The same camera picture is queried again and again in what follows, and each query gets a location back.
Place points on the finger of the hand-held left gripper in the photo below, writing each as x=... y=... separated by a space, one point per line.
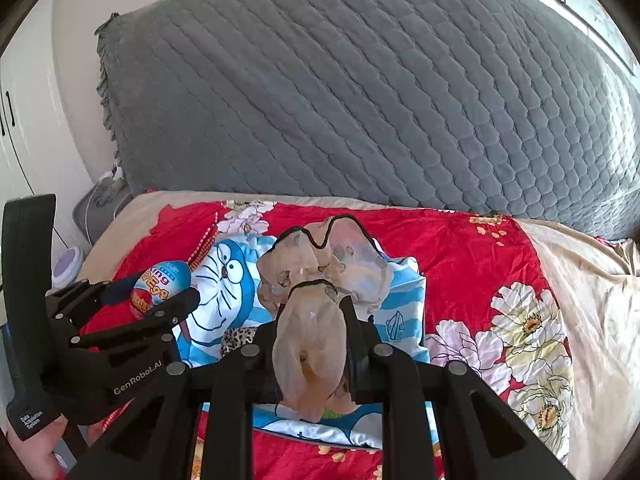
x=80 y=300
x=165 y=315

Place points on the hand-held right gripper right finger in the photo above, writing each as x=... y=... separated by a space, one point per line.
x=365 y=370

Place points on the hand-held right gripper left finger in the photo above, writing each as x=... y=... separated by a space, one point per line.
x=240 y=375

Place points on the red blue toy egg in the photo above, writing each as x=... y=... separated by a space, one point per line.
x=160 y=285

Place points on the leopard print scrunchie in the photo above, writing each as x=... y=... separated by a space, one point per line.
x=237 y=337

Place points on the beige sheer scrunchie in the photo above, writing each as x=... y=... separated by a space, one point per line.
x=310 y=340

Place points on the person's left hand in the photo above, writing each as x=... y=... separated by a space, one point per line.
x=35 y=455

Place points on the purple white round container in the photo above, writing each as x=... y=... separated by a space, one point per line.
x=69 y=267

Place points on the blue cartoon cloth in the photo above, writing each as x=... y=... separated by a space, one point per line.
x=230 y=305

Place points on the grey bedside stool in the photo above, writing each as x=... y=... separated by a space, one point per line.
x=95 y=215

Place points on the white wardrobe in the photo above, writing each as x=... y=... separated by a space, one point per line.
x=25 y=150

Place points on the red floral blanket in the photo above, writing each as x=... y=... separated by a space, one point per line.
x=450 y=255

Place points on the grey quilted headboard cover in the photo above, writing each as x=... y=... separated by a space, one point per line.
x=350 y=85

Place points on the floral wall picture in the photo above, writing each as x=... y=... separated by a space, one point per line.
x=600 y=5

